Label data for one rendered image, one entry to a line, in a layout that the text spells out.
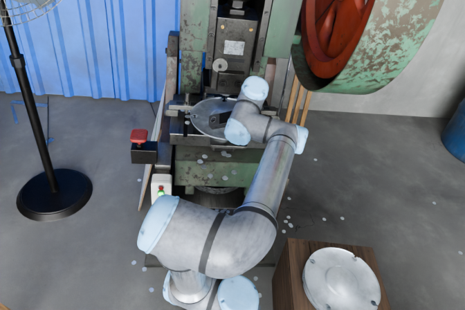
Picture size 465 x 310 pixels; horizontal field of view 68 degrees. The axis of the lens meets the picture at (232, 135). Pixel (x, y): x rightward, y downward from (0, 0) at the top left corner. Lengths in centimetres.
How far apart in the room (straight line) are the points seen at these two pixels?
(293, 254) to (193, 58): 95
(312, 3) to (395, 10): 67
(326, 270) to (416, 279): 79
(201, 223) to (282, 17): 80
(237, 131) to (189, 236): 37
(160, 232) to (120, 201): 147
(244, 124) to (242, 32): 44
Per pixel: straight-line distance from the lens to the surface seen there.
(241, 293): 104
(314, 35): 155
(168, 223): 65
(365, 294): 151
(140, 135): 132
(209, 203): 168
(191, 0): 118
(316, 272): 148
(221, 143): 127
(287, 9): 122
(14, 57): 172
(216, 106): 146
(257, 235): 66
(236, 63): 132
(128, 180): 222
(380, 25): 102
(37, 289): 190
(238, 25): 126
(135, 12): 256
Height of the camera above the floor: 159
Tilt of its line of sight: 38 degrees down
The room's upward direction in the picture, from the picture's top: 9 degrees clockwise
